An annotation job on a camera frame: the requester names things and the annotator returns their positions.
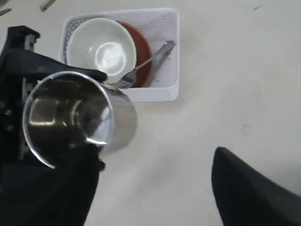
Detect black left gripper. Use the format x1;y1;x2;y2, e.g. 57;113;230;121
0;25;107;164

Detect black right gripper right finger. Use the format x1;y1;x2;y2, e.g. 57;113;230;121
211;147;301;226

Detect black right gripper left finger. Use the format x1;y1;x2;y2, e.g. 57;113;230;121
0;145;105;226

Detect shiny steel cup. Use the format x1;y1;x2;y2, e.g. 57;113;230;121
22;71;137;168

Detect cream ceramic bowl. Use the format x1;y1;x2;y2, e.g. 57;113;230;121
65;18;137;84

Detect steel fork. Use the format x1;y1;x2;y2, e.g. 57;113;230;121
109;40;175;89

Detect brown red plate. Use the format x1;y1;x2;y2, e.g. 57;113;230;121
118;21;152;88

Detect white woven plastic basket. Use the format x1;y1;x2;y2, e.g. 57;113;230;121
57;8;180;102

